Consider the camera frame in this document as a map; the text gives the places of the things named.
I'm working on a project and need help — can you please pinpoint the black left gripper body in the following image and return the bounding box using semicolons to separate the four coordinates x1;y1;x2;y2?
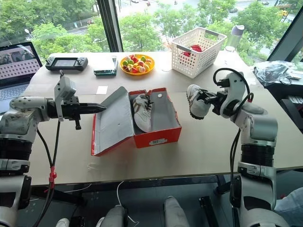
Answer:
61;96;82;131

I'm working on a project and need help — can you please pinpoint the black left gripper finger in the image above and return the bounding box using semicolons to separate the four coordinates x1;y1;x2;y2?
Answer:
79;103;107;109
79;107;107;114

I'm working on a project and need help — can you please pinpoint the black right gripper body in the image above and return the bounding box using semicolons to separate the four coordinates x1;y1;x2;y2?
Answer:
211;90;230;116

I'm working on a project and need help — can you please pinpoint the white brown-striped sneaker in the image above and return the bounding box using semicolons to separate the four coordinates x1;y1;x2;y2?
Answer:
132;93;155;133
186;84;213;120

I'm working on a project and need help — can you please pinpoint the orange cardboard shoebox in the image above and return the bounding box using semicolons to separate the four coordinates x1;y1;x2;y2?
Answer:
90;86;183;157

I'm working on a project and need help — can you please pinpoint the green flat box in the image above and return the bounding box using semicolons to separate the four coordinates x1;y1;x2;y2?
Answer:
93;56;118;77

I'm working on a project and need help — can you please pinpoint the white perforated plastic basket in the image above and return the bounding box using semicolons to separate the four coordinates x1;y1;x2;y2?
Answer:
170;26;228;79

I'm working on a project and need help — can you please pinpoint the black handheld game console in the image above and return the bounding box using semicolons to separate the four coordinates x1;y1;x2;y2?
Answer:
45;56;89;71

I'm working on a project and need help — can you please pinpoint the red cloth item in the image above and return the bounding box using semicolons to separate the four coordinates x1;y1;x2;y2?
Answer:
181;44;204;57

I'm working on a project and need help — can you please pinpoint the yellow plate of fruit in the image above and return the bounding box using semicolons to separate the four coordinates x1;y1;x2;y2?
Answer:
119;54;156;76

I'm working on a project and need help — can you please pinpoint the grey drink bottle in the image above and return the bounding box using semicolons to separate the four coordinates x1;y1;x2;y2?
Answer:
226;24;245;49

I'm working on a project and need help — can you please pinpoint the clear plastic bag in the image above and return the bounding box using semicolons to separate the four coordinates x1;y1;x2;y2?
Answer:
253;60;303;87

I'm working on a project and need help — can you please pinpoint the silver laptop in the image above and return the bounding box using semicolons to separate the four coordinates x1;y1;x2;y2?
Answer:
0;41;44;114

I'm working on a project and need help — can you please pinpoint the white power strip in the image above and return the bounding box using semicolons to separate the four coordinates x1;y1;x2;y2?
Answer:
287;95;303;105

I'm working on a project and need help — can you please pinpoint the grey rounded robot leg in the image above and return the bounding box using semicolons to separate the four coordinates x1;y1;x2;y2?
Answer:
96;204;126;227
163;195;191;227

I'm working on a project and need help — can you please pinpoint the blue jeans leg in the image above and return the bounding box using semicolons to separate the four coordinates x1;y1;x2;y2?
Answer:
274;187;303;227

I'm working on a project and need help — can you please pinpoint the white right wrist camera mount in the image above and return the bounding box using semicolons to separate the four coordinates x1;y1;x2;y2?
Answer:
218;71;247;118

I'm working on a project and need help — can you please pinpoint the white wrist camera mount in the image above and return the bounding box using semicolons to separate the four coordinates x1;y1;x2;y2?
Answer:
53;70;77;122
218;71;247;118

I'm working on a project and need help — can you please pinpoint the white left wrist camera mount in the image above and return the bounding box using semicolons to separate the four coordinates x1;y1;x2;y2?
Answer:
53;70;77;122

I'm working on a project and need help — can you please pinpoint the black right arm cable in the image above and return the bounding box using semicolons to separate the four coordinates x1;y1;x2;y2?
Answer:
213;68;254;215

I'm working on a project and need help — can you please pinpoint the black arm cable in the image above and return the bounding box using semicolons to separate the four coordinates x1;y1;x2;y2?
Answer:
213;68;254;215
30;118;62;227

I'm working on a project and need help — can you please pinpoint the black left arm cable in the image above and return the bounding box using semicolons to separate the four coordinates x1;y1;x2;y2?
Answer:
30;118;62;227

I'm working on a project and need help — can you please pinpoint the red cable tie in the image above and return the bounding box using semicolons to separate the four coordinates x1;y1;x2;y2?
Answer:
44;166;58;193

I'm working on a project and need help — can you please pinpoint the dark window frame post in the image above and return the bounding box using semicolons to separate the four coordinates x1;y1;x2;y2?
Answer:
96;0;124;53

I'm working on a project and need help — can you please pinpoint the white thin cable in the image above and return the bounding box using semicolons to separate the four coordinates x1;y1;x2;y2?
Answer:
116;180;140;225

